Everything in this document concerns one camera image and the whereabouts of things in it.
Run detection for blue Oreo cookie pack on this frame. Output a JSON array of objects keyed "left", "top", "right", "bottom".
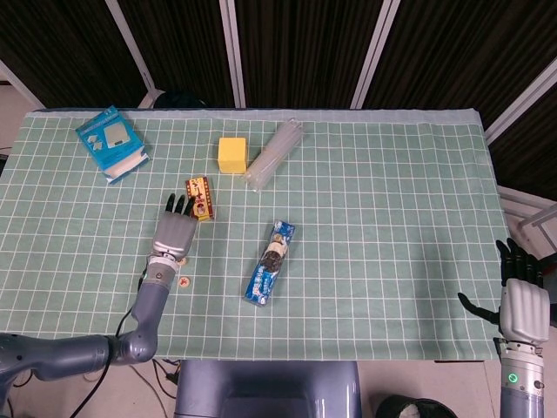
[{"left": 243, "top": 219, "right": 298, "bottom": 308}]

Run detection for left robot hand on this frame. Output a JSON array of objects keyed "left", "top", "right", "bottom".
[{"left": 150, "top": 193, "right": 198, "bottom": 261}]

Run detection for green checked tablecloth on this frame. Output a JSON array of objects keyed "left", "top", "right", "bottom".
[{"left": 0, "top": 107, "right": 543, "bottom": 362}]

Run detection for thin cable with plug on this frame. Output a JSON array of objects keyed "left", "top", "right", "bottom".
[{"left": 130, "top": 361, "right": 182, "bottom": 398}]

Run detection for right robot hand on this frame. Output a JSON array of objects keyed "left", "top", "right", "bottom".
[{"left": 457, "top": 238, "right": 551, "bottom": 345}]

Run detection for yellow sponge block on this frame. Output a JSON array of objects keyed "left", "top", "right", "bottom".
[{"left": 217, "top": 137, "right": 250, "bottom": 176}]

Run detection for person leg dark jeans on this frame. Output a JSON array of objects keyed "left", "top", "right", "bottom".
[{"left": 539, "top": 256, "right": 557, "bottom": 328}]

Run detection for blue-grey robot torso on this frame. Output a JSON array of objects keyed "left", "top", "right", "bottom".
[{"left": 173, "top": 360, "right": 363, "bottom": 418}]

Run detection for clear glue stick bundle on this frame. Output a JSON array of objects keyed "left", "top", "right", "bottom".
[{"left": 242, "top": 119, "right": 305, "bottom": 193}]

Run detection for black waste bin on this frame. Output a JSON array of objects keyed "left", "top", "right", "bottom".
[{"left": 374, "top": 394, "right": 458, "bottom": 418}]

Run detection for white metal rack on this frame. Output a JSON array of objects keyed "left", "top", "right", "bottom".
[{"left": 498, "top": 185, "right": 557, "bottom": 253}]

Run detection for dark ribbed partition panel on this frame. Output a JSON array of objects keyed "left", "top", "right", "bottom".
[
  {"left": 117, "top": 0, "right": 240, "bottom": 109},
  {"left": 0, "top": 0, "right": 156, "bottom": 110},
  {"left": 485, "top": 56, "right": 557, "bottom": 192},
  {"left": 232, "top": 0, "right": 393, "bottom": 110},
  {"left": 360, "top": 0, "right": 557, "bottom": 131}
]

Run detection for black chair behind table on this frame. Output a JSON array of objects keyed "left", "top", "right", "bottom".
[{"left": 154, "top": 90, "right": 210, "bottom": 110}]

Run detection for blue kitchen scale box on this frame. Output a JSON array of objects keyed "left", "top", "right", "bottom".
[{"left": 75, "top": 104, "right": 152, "bottom": 185}]

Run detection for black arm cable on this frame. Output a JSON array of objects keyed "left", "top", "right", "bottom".
[{"left": 73, "top": 273, "right": 147, "bottom": 418}]

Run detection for red yellow card box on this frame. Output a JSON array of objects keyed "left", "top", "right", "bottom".
[{"left": 185, "top": 175, "right": 218, "bottom": 225}]

